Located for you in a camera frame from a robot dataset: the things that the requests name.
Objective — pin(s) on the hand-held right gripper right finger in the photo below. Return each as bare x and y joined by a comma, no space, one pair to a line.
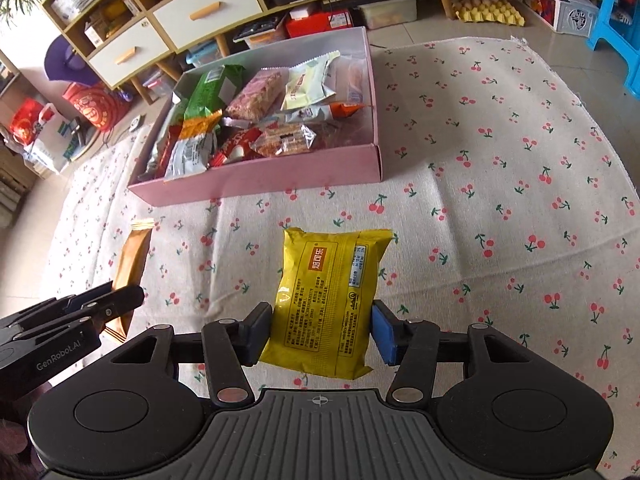
385,335

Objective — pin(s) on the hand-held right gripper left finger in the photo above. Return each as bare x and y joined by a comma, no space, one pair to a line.
257,335

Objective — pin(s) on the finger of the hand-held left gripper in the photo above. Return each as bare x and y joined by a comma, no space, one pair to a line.
90,294
120,302

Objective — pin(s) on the brown snack packet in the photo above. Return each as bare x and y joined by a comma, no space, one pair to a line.
130,260

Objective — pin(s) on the yellow snack packet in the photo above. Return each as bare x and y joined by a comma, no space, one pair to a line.
325,300

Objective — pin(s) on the pink cardboard box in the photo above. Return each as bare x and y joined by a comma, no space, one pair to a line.
275,175

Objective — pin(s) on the small silver snack packet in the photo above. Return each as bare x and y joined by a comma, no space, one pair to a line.
190,157

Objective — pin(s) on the red gold candy packet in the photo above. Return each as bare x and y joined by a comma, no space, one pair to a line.
169,147

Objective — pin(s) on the red white snack packet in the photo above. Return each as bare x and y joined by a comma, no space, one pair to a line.
235,145

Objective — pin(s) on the orange white snack packet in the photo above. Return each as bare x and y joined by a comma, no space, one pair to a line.
200,127

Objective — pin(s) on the clear brown granola bar packet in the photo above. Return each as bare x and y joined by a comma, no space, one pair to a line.
285,140

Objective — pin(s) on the pink granola bar packet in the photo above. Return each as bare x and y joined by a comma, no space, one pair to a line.
255,95

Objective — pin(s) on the clear long bread packet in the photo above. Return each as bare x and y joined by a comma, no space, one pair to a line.
357,80

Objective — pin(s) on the cream white snack packet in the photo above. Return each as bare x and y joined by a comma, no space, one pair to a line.
305,82

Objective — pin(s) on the white shopping bag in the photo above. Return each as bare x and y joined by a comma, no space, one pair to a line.
52,142

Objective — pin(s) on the cherry print tablecloth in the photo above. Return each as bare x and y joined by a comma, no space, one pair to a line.
500,210

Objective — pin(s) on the small white floor device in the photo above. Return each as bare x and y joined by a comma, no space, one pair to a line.
136,124

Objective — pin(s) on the red gift bag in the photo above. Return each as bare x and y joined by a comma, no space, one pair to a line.
27,122

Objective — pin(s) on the round red printed bag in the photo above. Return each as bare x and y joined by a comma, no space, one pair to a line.
95,107

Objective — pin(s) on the purple hat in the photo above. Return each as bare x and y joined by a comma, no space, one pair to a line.
67,62

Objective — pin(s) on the clear storage box blue lid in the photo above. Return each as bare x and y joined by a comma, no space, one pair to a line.
202,55

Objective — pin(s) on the wooden cabinet with white drawers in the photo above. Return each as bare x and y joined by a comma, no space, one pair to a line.
200,10

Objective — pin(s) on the red cardboard box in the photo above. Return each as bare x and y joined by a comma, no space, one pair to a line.
320,22

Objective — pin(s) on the clear storage box yellow contents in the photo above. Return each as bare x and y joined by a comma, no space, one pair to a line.
387,12

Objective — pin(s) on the yellow egg tray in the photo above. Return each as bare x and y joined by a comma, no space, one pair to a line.
487,7

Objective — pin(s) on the blue plastic stool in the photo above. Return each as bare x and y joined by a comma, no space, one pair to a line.
615,15

